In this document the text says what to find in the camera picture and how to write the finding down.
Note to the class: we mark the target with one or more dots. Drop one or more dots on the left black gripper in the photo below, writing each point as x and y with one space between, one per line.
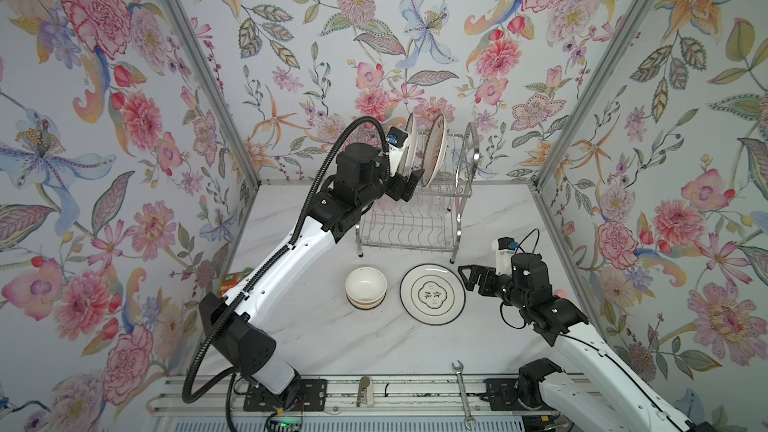
396 192

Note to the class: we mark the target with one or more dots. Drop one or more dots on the white patterned plate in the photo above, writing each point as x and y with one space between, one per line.
432 294

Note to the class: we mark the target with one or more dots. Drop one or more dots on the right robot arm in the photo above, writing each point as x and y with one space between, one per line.
627 403

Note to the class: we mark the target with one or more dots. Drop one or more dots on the cream white bowl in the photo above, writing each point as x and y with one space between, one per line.
366 305

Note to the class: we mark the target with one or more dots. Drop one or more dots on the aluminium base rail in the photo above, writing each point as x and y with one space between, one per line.
393 395

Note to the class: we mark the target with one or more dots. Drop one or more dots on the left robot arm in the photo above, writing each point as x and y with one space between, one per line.
235 342

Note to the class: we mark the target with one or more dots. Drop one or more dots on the orange striped plate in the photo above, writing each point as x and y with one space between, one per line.
434 149
409 155

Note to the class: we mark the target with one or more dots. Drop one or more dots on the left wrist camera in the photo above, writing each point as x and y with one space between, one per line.
398 141

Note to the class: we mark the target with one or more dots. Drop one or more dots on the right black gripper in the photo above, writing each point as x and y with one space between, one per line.
487 273

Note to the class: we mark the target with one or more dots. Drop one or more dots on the orange bowl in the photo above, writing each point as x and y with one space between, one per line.
366 284

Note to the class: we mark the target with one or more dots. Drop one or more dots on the silver open-end wrench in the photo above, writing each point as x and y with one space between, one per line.
469 421

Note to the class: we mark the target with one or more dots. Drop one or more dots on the green snack packet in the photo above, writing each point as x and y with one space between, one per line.
231 280

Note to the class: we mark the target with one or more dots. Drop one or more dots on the small metal bracket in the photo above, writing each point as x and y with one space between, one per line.
364 396

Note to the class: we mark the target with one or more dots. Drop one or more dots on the steel two-tier dish rack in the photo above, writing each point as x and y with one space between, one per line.
432 221

